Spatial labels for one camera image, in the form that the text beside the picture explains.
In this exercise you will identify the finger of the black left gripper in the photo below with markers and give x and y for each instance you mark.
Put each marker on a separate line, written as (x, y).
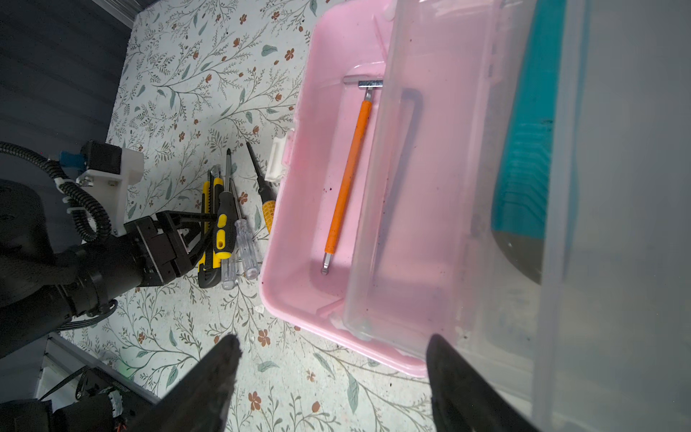
(187, 237)

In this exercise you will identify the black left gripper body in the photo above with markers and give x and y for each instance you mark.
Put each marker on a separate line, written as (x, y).
(148, 242)

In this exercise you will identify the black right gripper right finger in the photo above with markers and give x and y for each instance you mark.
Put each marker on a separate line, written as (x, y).
(461, 399)

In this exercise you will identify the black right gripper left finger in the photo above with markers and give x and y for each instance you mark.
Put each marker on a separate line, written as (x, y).
(201, 400)

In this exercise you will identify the black yellow screwdriver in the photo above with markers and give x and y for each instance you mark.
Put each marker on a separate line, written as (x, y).
(225, 232)

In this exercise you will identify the black yellow utility knife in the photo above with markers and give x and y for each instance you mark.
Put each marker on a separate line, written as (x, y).
(209, 268)

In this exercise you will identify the clear handled screwdriver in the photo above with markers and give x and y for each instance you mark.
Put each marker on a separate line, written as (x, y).
(245, 242)
(228, 274)

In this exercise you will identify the yellow handled small screwdriver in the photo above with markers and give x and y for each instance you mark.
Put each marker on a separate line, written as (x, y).
(266, 193)

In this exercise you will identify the orange pencil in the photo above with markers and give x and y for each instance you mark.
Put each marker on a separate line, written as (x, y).
(345, 189)

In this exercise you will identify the teal utility knife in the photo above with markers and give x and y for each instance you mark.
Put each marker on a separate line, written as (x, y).
(521, 195)

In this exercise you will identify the pink plastic tool box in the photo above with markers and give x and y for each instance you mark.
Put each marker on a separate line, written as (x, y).
(603, 343)

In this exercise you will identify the red handled tool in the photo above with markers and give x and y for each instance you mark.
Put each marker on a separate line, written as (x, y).
(365, 82)

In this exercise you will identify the black hex key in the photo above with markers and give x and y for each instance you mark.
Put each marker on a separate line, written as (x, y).
(414, 99)

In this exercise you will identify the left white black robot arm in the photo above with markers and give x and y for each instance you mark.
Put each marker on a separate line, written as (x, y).
(42, 291)

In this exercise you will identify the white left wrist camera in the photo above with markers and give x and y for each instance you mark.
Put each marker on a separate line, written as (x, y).
(106, 172)

